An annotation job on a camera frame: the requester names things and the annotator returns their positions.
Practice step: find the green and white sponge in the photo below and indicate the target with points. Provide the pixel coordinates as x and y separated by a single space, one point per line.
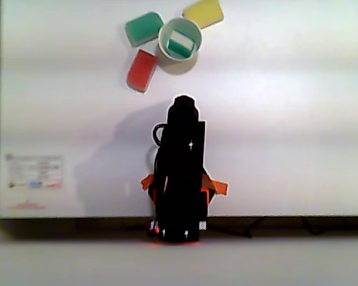
143 28
180 44

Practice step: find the white paper cup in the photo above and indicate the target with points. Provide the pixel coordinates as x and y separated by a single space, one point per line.
179 64

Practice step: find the red and white sponge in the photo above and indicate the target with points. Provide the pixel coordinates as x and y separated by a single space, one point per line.
141 70

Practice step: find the yellow and white sponge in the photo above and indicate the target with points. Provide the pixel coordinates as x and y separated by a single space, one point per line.
204 13

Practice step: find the printed label sticker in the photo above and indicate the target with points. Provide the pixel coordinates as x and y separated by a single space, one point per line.
32 171

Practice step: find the white wall socket box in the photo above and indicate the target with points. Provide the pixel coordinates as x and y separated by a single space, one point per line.
202 225

